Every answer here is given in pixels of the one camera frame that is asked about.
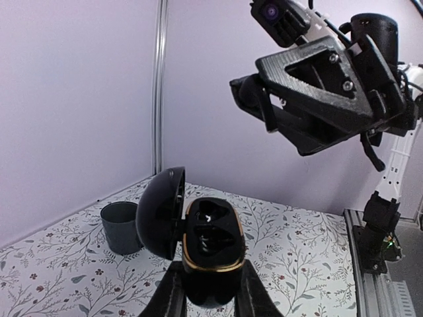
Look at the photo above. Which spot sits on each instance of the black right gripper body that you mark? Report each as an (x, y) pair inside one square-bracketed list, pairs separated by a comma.
[(394, 112)]

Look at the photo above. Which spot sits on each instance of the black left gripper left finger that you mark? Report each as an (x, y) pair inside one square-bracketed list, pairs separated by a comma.
[(169, 299)]

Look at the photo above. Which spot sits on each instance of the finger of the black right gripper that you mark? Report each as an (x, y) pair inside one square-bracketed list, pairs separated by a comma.
[(307, 133), (319, 79)]

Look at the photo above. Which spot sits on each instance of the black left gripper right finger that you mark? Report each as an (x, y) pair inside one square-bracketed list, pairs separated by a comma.
[(252, 298)]

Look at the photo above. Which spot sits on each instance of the black earbud charging case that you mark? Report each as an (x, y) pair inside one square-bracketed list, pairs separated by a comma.
[(163, 221)]

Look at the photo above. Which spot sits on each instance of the black earbud further back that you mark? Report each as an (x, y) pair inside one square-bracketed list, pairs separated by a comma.
[(256, 102)]

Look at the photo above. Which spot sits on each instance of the black earbud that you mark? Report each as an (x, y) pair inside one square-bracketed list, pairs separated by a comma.
[(212, 239)]

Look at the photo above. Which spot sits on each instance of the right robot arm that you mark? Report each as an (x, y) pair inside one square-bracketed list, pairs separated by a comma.
[(393, 150)]

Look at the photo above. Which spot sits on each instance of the dark grey mug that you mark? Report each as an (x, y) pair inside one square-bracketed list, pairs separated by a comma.
[(118, 220)]

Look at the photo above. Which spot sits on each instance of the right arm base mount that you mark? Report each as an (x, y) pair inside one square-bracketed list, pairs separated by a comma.
[(376, 244)]

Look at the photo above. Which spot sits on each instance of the left aluminium frame post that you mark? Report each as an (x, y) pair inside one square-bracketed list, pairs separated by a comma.
[(158, 82)]

